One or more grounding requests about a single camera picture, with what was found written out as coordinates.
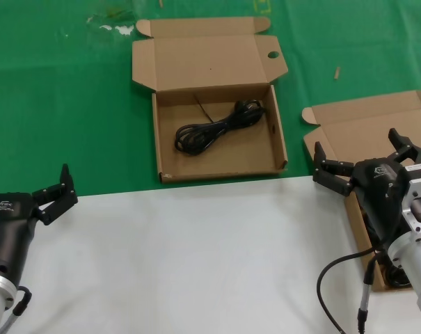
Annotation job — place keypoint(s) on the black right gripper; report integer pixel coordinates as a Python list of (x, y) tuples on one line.
[(380, 195)]

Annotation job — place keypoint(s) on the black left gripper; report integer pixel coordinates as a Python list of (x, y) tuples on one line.
[(12, 226)]

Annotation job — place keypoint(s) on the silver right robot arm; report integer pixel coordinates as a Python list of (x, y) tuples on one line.
[(419, 271)]

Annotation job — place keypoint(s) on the cardboard box holding black parts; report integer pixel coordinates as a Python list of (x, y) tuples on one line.
[(363, 118)]

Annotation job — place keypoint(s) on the cardboard box with round hole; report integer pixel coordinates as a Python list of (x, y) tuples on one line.
[(231, 153)]

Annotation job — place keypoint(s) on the green table mat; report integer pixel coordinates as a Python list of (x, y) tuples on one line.
[(57, 104)]

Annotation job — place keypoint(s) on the short wooden stick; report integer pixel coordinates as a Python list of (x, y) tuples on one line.
[(337, 73)]

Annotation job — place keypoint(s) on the white table cloth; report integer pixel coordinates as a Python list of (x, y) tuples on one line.
[(196, 261)]

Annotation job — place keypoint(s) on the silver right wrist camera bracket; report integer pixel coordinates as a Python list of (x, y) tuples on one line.
[(419, 189)]

